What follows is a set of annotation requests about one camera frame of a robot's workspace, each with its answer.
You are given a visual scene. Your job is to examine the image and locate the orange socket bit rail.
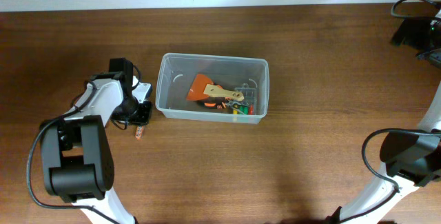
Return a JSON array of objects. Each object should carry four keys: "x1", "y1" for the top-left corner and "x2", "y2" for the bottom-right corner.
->
[{"x1": 135, "y1": 125, "x2": 145, "y2": 140}]

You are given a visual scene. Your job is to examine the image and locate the orange scraper with wooden handle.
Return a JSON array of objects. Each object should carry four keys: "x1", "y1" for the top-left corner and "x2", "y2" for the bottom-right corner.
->
[{"x1": 187, "y1": 74, "x2": 245, "y2": 101}]

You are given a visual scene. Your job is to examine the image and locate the orange-handled needle-nose pliers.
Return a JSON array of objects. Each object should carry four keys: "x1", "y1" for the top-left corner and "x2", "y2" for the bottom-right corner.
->
[{"x1": 197, "y1": 100, "x2": 250, "y2": 114}]

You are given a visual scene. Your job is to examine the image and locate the clear screwdriver bit case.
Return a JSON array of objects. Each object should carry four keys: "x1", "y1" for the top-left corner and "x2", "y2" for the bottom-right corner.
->
[{"x1": 232, "y1": 83, "x2": 258, "y2": 115}]

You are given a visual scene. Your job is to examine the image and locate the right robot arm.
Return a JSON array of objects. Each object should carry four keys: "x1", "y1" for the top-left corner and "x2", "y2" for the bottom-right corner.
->
[{"x1": 325, "y1": 15, "x2": 440, "y2": 223}]

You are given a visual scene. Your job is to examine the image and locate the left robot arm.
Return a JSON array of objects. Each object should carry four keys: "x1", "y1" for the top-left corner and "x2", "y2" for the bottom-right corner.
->
[{"x1": 33, "y1": 58, "x2": 152, "y2": 223}]

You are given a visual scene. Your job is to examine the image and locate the clear plastic container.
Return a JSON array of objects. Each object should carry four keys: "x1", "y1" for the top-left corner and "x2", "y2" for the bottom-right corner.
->
[{"x1": 156, "y1": 53, "x2": 269, "y2": 124}]

